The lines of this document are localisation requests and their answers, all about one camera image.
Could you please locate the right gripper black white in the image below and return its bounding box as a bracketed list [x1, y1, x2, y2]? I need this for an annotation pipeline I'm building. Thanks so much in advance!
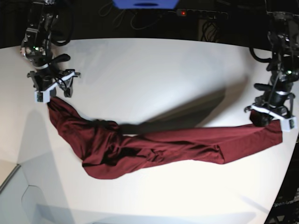
[27, 65, 81, 98]

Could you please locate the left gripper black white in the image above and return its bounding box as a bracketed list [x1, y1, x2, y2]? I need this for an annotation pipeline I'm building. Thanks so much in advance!
[244, 91, 295, 127]

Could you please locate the dark red long-sleeve t-shirt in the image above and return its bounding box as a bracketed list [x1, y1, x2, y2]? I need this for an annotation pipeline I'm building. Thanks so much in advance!
[47, 97, 283, 180]

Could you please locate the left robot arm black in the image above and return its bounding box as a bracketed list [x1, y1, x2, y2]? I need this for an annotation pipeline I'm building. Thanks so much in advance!
[244, 0, 299, 132]

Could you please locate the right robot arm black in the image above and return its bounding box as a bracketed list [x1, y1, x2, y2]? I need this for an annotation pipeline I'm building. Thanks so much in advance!
[20, 0, 81, 104]

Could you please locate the black OpenArm labelled case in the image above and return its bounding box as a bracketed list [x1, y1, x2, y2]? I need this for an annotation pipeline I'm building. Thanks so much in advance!
[265, 142, 299, 224]

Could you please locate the blue box at table back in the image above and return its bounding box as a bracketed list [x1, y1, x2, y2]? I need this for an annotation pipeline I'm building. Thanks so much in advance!
[113, 0, 179, 9]

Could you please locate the black power strip red light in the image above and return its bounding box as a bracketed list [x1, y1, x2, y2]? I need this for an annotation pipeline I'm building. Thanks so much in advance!
[176, 9, 228, 20]

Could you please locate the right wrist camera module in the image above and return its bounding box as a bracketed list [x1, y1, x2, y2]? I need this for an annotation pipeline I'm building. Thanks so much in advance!
[34, 91, 50, 104]

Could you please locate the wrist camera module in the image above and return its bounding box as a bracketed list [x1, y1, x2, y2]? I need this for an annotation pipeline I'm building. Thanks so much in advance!
[34, 91, 50, 104]
[280, 117, 298, 132]

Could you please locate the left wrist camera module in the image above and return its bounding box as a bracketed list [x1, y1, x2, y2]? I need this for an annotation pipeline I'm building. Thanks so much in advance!
[280, 117, 298, 132]

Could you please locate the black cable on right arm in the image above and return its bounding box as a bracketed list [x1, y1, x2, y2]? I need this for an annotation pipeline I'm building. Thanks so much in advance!
[50, 4, 74, 47]

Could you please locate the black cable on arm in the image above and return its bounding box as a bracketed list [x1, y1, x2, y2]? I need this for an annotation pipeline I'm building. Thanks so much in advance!
[50, 4, 74, 47]
[249, 46, 276, 63]

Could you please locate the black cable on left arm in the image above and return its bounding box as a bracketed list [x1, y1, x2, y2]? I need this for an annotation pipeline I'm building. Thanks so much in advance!
[249, 46, 276, 63]

